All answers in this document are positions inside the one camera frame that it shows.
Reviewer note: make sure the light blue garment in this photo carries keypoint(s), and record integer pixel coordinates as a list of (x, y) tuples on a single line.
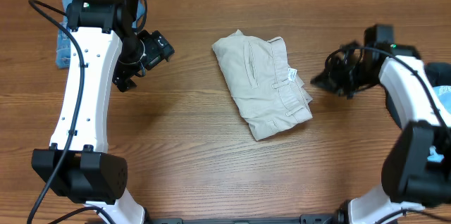
[(443, 93)]

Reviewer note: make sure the beige cotton shorts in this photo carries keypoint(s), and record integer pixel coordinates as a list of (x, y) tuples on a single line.
[(269, 93)]

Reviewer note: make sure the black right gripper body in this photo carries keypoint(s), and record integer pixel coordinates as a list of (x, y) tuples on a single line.
[(338, 77)]

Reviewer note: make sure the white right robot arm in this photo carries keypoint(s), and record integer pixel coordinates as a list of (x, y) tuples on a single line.
[(416, 172)]

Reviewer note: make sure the folded blue denim jeans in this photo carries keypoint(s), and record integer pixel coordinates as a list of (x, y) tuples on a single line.
[(63, 43)]

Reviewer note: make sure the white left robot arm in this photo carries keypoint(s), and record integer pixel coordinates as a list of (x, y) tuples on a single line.
[(107, 51)]

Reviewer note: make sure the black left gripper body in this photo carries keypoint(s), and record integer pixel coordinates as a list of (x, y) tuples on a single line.
[(156, 50)]

